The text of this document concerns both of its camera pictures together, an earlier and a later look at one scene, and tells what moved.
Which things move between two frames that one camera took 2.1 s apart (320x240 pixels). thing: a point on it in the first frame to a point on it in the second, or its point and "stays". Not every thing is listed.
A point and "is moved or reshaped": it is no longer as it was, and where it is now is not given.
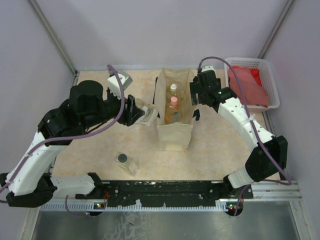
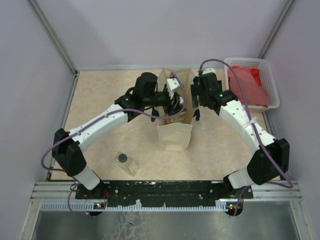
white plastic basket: (267, 77) stays
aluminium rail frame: (275, 196) stays
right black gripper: (195, 88) stays
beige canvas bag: (175, 113) stays
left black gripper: (132, 113) to (170, 109)
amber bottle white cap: (150, 113) is moved or reshaped
